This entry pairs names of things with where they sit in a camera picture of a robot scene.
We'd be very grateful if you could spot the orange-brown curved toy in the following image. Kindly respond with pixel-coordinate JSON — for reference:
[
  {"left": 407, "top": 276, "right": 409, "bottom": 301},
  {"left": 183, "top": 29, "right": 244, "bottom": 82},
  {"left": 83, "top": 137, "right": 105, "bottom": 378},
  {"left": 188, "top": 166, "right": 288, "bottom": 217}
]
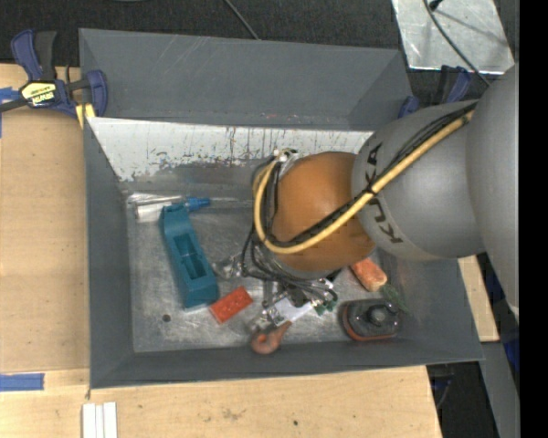
[{"left": 249, "top": 319, "right": 294, "bottom": 356}]

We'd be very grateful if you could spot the clear glass piece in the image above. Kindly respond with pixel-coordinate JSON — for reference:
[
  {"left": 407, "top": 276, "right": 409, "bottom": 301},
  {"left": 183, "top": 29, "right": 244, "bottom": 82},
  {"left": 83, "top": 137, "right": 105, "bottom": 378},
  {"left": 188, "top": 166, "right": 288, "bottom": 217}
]
[{"left": 211, "top": 253, "right": 247, "bottom": 283}]

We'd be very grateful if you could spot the clear tube with blue cap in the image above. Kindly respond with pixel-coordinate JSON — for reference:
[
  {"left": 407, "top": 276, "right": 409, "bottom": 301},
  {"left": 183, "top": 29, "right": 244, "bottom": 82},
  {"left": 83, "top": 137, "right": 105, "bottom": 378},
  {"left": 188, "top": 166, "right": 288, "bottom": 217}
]
[{"left": 127, "top": 193, "right": 212, "bottom": 221}]

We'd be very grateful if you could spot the pale wood board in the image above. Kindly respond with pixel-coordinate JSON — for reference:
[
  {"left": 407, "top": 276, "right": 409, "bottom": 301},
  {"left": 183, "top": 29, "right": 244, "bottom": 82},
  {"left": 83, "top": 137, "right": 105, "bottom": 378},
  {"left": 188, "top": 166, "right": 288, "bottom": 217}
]
[{"left": 0, "top": 107, "right": 92, "bottom": 374}]

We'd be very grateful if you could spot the grey metal bin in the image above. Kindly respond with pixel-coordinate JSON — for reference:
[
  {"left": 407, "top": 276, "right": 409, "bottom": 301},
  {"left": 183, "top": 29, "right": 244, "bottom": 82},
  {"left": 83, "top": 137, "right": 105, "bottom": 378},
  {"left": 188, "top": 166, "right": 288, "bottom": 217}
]
[{"left": 78, "top": 27, "right": 486, "bottom": 390}]

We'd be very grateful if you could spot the red flat block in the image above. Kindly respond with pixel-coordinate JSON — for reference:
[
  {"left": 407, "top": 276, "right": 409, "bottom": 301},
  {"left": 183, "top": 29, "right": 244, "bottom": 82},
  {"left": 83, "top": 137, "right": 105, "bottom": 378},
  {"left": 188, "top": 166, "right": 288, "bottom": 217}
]
[{"left": 209, "top": 286, "right": 255, "bottom": 325}]

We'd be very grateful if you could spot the black and orange round tool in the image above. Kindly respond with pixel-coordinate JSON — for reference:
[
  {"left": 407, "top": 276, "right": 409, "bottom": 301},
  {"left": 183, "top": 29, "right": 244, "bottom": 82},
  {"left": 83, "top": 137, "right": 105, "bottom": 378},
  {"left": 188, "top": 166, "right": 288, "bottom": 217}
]
[{"left": 341, "top": 299, "right": 401, "bottom": 342}]

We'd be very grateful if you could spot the teal blue hollow block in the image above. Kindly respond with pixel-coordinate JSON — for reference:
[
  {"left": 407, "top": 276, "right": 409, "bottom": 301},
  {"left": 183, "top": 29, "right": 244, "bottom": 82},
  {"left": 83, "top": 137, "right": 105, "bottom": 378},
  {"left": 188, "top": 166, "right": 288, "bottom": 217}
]
[{"left": 158, "top": 202, "right": 221, "bottom": 310}]

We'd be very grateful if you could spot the black cylinder on white bracket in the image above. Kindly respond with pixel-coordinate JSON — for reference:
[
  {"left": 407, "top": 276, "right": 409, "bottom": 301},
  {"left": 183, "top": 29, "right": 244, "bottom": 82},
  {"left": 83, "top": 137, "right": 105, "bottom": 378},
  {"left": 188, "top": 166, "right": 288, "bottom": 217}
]
[{"left": 274, "top": 288, "right": 314, "bottom": 322}]

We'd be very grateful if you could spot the dark green leafy piece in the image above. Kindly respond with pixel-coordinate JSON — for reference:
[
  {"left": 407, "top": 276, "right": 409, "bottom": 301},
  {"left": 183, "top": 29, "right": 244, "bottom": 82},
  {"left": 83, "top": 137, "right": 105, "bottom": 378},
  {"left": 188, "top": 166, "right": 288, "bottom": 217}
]
[{"left": 380, "top": 282, "right": 413, "bottom": 315}]

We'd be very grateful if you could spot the orange sponge block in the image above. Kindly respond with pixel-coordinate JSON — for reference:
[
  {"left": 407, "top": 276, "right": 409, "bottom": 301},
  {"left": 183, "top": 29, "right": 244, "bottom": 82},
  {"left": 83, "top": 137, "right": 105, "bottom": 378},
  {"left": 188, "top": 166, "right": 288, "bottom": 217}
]
[{"left": 350, "top": 257, "right": 389, "bottom": 293}]

